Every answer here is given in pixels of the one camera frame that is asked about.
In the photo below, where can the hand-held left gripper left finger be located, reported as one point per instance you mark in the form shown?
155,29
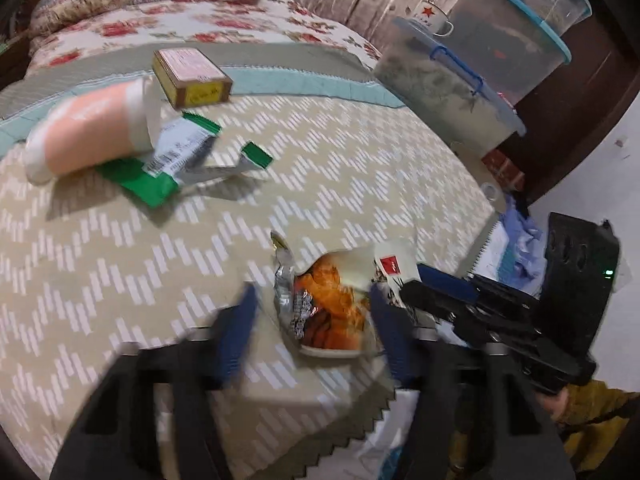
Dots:
237,335

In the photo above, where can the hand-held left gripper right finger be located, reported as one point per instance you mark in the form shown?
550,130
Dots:
395,335

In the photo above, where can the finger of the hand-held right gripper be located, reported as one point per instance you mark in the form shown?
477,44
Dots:
442,276
450,307

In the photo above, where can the white orange snack packet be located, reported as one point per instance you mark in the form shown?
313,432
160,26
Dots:
330,300

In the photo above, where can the white plastic bag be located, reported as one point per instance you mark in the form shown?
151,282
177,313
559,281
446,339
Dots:
392,430

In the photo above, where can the person's right forearm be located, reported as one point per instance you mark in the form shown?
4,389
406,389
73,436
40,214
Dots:
600,415

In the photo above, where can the person's right hand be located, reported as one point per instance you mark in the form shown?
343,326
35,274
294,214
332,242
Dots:
555,407

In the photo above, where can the blue cloth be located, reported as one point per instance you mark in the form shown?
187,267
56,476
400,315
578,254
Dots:
522,240

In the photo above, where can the red brick patterned box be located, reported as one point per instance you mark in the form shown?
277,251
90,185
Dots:
505,167

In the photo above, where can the green white wrapper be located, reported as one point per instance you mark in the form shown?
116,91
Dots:
150,185

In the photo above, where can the clear storage box blue lid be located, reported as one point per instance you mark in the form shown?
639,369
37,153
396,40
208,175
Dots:
440,90

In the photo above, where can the dark wooden cabinet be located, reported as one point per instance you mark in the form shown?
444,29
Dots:
600,85

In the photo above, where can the large storage box teal lid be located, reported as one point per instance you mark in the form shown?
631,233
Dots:
510,45

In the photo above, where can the peach plastic bottle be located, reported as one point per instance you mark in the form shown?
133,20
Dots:
90,130

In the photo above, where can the white enamel mug red star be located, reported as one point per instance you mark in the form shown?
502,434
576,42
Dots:
432,17

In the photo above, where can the yellow cardboard box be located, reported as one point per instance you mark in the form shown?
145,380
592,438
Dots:
187,67

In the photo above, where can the floral bedsheet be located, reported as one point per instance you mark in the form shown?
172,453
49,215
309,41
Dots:
225,25

